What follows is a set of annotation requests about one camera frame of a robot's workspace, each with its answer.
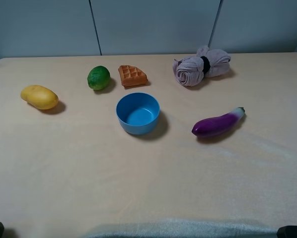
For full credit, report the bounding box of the green toy lime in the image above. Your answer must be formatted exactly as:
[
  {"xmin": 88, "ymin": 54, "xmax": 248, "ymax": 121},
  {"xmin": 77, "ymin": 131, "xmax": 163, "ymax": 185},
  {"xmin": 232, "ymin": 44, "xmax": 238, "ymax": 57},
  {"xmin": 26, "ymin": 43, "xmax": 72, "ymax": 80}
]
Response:
[{"xmin": 87, "ymin": 65, "xmax": 111, "ymax": 91}]

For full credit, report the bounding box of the purple toy eggplant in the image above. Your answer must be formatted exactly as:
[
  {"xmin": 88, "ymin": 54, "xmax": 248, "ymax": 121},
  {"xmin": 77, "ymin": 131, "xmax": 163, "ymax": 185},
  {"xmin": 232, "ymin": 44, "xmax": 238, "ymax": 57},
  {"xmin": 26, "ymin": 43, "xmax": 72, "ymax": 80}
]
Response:
[{"xmin": 192, "ymin": 107, "xmax": 245, "ymax": 138}]

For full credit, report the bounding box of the orange toy waffle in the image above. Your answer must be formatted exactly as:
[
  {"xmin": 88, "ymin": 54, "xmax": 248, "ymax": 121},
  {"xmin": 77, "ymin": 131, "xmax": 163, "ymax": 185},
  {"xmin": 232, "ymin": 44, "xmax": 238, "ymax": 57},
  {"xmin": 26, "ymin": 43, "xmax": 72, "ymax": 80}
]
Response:
[{"xmin": 118, "ymin": 65, "xmax": 149, "ymax": 88}]

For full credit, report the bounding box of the yellow toy mango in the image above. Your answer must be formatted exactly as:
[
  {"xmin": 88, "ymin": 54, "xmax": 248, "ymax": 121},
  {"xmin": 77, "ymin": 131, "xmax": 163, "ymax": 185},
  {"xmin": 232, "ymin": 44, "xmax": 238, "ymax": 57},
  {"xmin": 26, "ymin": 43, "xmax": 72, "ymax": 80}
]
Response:
[{"xmin": 20, "ymin": 85, "xmax": 59, "ymax": 110}]

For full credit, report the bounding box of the blue plastic bowl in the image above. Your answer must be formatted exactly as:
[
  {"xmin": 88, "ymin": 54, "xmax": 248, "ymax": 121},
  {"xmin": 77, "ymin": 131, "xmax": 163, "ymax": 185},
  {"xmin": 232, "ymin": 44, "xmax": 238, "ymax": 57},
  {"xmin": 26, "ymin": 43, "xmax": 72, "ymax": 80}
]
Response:
[{"xmin": 116, "ymin": 92, "xmax": 160, "ymax": 135}]

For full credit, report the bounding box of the black elastic band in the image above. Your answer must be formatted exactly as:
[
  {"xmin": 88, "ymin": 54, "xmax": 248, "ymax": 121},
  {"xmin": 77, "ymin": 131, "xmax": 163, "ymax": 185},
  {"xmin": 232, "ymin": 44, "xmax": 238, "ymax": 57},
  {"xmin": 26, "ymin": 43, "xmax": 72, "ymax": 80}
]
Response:
[{"xmin": 201, "ymin": 56, "xmax": 211, "ymax": 74}]

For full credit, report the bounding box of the pink towel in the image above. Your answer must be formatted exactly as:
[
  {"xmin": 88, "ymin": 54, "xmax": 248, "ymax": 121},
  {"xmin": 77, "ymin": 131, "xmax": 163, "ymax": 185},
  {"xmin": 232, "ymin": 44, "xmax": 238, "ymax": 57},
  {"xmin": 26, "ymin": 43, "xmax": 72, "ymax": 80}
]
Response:
[{"xmin": 172, "ymin": 46, "xmax": 231, "ymax": 87}]

